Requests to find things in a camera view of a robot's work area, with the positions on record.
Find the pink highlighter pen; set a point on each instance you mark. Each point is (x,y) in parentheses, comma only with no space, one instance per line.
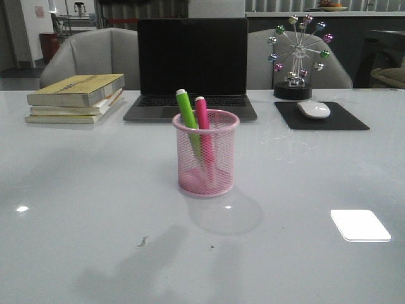
(202,114)

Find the green highlighter pen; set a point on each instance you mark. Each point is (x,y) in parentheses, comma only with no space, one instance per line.
(189,121)

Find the pink mesh pen holder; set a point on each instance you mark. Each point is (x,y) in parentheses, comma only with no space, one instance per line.
(192,177)

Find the grey laptop computer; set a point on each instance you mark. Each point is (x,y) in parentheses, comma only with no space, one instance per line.
(205,56)

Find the middle cream book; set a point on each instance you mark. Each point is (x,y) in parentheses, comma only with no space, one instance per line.
(99,108)

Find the cream book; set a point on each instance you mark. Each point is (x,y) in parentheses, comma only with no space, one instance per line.
(72,119)
(99,108)

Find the white computer mouse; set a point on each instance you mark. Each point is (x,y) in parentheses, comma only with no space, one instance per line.
(313,109)

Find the right grey armchair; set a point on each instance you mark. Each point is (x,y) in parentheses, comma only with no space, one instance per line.
(269,62)

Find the grey armchair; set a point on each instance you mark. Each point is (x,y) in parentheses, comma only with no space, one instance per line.
(269,62)
(103,51)

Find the top yellow book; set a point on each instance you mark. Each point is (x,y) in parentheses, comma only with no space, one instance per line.
(77,91)

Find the left grey armchair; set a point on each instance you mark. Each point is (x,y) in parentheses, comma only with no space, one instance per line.
(103,51)

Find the ferris wheel desk ornament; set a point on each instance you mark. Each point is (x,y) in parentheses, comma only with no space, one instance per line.
(294,85)

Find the bottom cream book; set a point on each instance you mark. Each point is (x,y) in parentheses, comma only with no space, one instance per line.
(72,119)

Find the red trash bin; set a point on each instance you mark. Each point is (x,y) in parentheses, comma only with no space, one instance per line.
(49,44)

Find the fruit bowl on counter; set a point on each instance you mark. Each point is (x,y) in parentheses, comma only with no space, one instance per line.
(330,6)

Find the olive cushion at right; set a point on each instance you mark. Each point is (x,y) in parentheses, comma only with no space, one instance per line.
(389,76)

